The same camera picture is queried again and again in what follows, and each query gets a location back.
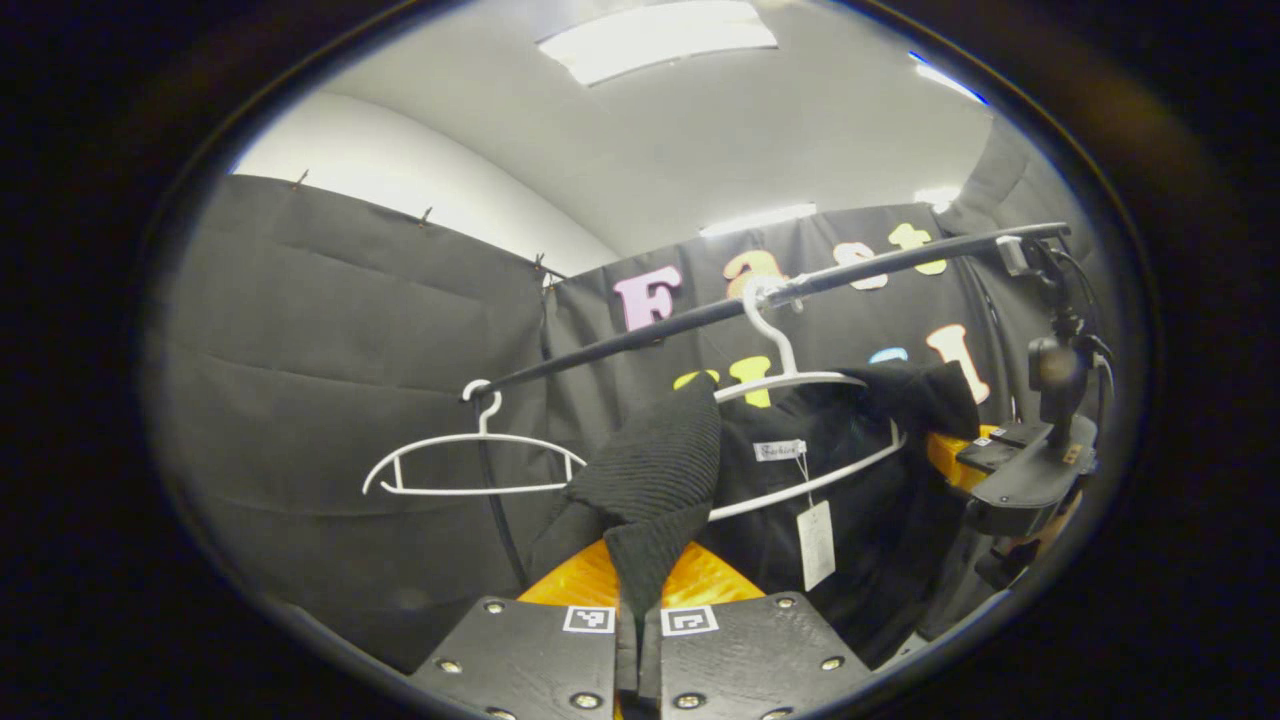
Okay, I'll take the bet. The empty white clothes hanger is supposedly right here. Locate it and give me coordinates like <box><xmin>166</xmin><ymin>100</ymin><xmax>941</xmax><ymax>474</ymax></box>
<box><xmin>362</xmin><ymin>379</ymin><xmax>588</xmax><ymax>498</ymax></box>

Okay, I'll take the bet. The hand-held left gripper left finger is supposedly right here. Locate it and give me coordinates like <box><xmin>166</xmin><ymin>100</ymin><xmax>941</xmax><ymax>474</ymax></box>
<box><xmin>408</xmin><ymin>540</ymin><xmax>641</xmax><ymax>720</ymax></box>

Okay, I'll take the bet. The black metal clothes rack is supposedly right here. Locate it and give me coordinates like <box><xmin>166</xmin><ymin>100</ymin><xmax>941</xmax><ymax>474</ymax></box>
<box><xmin>462</xmin><ymin>222</ymin><xmax>1071</xmax><ymax>591</ymax></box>

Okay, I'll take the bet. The black knit jacket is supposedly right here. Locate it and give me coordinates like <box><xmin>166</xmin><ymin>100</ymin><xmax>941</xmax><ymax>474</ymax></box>
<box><xmin>525</xmin><ymin>360</ymin><xmax>986</xmax><ymax>671</ymax></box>

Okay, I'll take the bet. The large ceiling light panel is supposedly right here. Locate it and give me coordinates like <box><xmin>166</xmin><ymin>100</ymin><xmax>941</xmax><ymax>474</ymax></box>
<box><xmin>537</xmin><ymin>0</ymin><xmax>779</xmax><ymax>87</ymax></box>

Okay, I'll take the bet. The black backdrop cloth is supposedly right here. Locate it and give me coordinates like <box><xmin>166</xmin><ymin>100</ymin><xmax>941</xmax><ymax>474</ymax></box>
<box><xmin>150</xmin><ymin>115</ymin><xmax>1111</xmax><ymax>671</ymax></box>

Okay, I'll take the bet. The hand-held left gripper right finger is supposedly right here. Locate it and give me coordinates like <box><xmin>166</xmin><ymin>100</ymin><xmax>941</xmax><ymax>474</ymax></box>
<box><xmin>640</xmin><ymin>543</ymin><xmax>877</xmax><ymax>720</ymax></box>

